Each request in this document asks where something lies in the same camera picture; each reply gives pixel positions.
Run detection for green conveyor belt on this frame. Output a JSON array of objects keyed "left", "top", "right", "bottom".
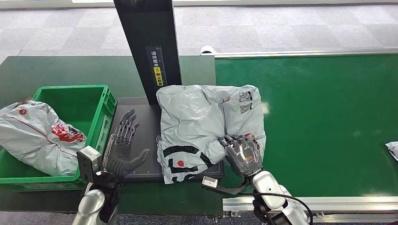
[{"left": 214, "top": 53, "right": 398, "bottom": 198}]

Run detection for grey mailer bag red line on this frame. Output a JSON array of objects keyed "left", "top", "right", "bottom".
[{"left": 385, "top": 141, "right": 398, "bottom": 162}]

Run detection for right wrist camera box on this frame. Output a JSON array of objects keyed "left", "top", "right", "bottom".
[{"left": 201, "top": 176, "right": 250, "bottom": 196}]

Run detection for white conveyor roller cap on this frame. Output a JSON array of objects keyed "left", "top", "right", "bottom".
[{"left": 199, "top": 45, "right": 216, "bottom": 57}]

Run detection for black scanner platform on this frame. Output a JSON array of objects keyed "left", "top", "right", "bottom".
[{"left": 106, "top": 97, "right": 225, "bottom": 183}]

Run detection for grey mailer bag red print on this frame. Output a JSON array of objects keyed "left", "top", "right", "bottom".
[{"left": 0, "top": 100, "right": 87, "bottom": 177}]

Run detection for black yellow column label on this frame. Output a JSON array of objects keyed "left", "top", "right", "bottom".
[{"left": 145, "top": 45, "right": 168, "bottom": 88}]

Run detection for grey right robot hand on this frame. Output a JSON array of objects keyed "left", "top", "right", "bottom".
[{"left": 219, "top": 134, "right": 263, "bottom": 178}]

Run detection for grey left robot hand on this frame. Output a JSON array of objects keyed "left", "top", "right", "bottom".
[{"left": 102, "top": 108, "right": 151, "bottom": 178}]

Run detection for grey mailer bag black stripes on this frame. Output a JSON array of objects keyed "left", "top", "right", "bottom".
[{"left": 156, "top": 84, "right": 267, "bottom": 185}]

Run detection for green plastic crate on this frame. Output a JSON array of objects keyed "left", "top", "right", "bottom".
[{"left": 0, "top": 84, "right": 117, "bottom": 192}]

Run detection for aluminium conveyor rail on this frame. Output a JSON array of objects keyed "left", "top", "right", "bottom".
[
  {"left": 222, "top": 195, "right": 398, "bottom": 216},
  {"left": 200, "top": 47, "right": 398, "bottom": 59}
]

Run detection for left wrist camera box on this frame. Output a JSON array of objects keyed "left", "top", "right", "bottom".
[{"left": 77, "top": 146, "right": 103, "bottom": 184}]

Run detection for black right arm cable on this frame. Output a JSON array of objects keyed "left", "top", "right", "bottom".
[{"left": 236, "top": 192, "right": 313, "bottom": 225}]

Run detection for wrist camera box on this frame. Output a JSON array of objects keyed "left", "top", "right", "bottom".
[
  {"left": 201, "top": 176, "right": 250, "bottom": 196},
  {"left": 77, "top": 146, "right": 103, "bottom": 184}
]

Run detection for black scanner column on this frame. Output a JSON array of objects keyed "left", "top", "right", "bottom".
[{"left": 113, "top": 0, "right": 183, "bottom": 105}]

